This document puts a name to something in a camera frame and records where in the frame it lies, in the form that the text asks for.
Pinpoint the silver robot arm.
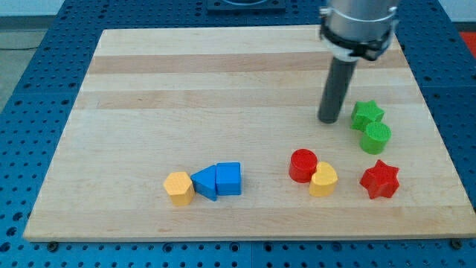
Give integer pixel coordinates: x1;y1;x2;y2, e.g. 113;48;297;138
319;0;399;62

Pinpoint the blue cube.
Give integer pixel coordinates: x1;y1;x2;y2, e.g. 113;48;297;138
216;162;242;196

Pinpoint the green star block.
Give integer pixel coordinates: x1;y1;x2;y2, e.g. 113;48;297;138
350;100;385;131

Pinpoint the red star block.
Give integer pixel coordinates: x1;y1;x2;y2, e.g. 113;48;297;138
359;159;399;200

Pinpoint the blue triangle block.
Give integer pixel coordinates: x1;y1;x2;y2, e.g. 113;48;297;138
191;165;217;202

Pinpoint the wooden board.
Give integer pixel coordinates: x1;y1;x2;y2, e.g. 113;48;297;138
23;25;475;242

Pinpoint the red cylinder block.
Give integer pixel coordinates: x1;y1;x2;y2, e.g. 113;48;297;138
289;148;318;183

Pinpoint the yellow hexagon block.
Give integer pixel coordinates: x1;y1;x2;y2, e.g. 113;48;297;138
163;171;195;206

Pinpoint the yellow heart block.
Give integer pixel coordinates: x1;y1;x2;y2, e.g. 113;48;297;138
309;162;338;197

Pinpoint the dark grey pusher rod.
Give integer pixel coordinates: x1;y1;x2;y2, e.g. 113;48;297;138
317;57;357;124

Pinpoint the green cylinder block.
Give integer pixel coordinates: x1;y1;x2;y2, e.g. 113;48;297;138
359;122;392;155

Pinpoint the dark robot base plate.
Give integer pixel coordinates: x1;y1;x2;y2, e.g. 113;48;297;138
205;0;286;12

